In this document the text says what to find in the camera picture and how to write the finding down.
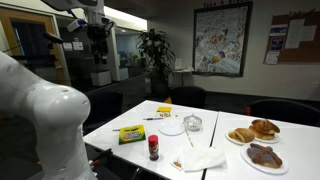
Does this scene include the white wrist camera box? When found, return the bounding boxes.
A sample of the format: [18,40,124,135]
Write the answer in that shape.
[66,18,89,33]

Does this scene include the red capped small bottle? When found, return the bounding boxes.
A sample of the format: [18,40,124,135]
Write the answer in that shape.
[147,134,160,162]

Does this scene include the small printed paper card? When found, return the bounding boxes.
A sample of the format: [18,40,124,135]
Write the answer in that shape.
[155,112,172,119]

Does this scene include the large white plate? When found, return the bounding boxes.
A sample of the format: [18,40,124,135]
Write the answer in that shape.
[240,143,289,175]

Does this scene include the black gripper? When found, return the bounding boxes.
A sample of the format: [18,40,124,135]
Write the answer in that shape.
[87,21,116,65]

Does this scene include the golden bread roll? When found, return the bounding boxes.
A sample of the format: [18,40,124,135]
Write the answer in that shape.
[228,127,256,144]

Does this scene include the potted green plant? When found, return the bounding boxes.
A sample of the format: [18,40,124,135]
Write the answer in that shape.
[137,28,176,98]

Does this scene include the dark blue pinned flyer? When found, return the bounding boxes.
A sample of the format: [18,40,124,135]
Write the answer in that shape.
[269,35,286,52]

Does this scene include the small white pinned paper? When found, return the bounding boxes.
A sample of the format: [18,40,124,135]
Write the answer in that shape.
[302,24,318,42]

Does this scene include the white round plate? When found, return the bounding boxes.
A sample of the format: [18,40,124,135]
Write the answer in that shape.
[158,120,186,137]
[225,129,256,146]
[253,133,280,145]

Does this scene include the thin yellow white stick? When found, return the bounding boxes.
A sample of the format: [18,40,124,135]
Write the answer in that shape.
[184,128,195,148]

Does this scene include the small white side table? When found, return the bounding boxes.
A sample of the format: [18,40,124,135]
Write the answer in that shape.
[173,66,195,87]

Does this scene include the small orange printed card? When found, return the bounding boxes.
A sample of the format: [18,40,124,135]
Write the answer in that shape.
[170,159,184,171]

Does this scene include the black office chair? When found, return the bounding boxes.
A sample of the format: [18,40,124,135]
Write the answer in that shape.
[246,98,320,128]
[169,85,208,109]
[83,90,124,136]

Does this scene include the chocolate topped bread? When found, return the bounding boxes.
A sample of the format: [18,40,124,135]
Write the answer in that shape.
[246,143,284,169]

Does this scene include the clear glass cup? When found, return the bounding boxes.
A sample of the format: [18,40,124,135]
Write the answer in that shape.
[183,119,203,132]

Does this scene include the stacked brown buns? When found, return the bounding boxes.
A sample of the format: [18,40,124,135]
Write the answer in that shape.
[249,118,281,141]

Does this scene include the yellow sticky note pad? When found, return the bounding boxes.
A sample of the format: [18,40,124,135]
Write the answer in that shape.
[156,106,173,114]

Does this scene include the black orange bar clamp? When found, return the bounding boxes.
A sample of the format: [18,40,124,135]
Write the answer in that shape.
[89,148,114,168]

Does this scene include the crumpled white napkin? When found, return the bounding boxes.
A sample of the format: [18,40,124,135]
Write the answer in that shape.
[178,145,227,173]

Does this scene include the white paper door sign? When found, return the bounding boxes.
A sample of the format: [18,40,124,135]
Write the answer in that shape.
[72,41,84,51]
[62,42,74,52]

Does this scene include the large white pinned paper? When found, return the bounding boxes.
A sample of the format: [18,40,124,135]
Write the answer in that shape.
[284,18,306,50]

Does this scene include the blue white pinned flyer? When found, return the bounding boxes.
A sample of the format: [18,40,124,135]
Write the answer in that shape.
[269,23,288,37]

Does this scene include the yellow green marker box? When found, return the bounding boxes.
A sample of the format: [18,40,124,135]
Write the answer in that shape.
[118,124,147,145]

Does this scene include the brown cork notice board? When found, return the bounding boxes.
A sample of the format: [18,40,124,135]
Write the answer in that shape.
[263,11,320,65]

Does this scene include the white box cabinet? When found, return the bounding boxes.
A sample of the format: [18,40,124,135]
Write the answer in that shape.
[90,70,113,88]

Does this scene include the black framed colouring poster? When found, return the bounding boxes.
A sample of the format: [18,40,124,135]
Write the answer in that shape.
[192,0,254,78]

